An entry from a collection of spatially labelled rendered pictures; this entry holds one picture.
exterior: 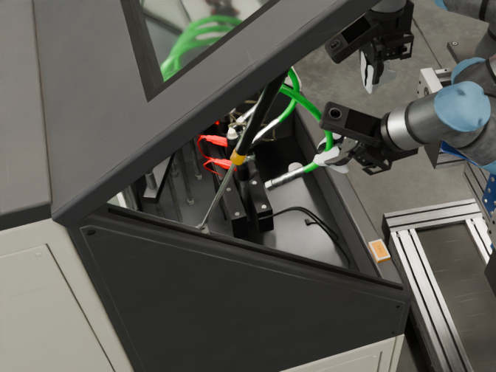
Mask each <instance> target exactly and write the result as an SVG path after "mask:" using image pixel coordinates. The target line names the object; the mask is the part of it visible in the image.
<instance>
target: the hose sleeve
mask: <svg viewBox="0 0 496 372"><path fill-rule="evenodd" d="M303 167H305V166H302V167H300V168H297V169H294V170H293V171H290V172H288V173H285V174H284V175H282V176H279V177H276V178H275V179H273V180H272V185H273V186H274V187H278V186H281V185H284V184H285V183H287V182H290V181H292V180H294V179H297V178H300V177H301V176H304V175H306V174H307V173H306V172H305V171H304V169H303Z"/></svg>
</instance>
